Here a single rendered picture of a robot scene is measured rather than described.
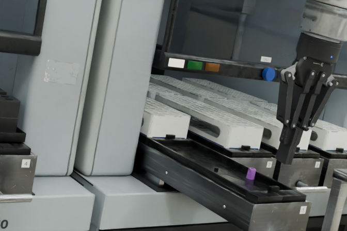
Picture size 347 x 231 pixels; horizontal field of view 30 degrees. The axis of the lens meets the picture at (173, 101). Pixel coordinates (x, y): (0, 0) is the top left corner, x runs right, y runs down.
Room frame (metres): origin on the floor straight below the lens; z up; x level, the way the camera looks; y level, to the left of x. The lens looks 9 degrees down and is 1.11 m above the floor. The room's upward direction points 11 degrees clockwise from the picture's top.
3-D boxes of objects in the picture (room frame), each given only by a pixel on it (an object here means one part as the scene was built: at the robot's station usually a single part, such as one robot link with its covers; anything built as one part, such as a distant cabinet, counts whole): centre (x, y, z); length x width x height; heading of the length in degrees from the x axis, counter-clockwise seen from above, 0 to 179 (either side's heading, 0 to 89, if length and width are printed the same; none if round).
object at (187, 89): (1.82, -0.02, 0.83); 0.30 x 0.10 x 0.06; 36
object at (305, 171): (1.68, -0.12, 0.78); 0.73 x 0.14 x 0.09; 36
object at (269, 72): (1.41, -0.19, 0.98); 0.03 x 0.01 x 0.03; 126
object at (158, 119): (1.44, 0.08, 0.83); 0.30 x 0.10 x 0.06; 36
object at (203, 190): (1.30, -0.02, 0.78); 0.73 x 0.14 x 0.09; 36
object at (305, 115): (1.16, -0.24, 0.97); 0.04 x 0.01 x 0.11; 31
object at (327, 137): (1.66, -0.33, 0.83); 0.30 x 0.10 x 0.06; 36
